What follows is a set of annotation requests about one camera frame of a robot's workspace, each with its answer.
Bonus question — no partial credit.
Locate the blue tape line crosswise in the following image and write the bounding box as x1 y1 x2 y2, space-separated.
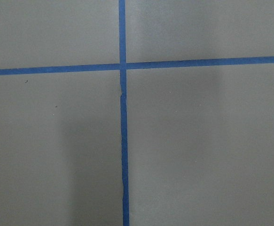
0 56 274 75

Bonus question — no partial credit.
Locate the blue tape line lengthwise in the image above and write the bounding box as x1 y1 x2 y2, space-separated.
118 0 130 226

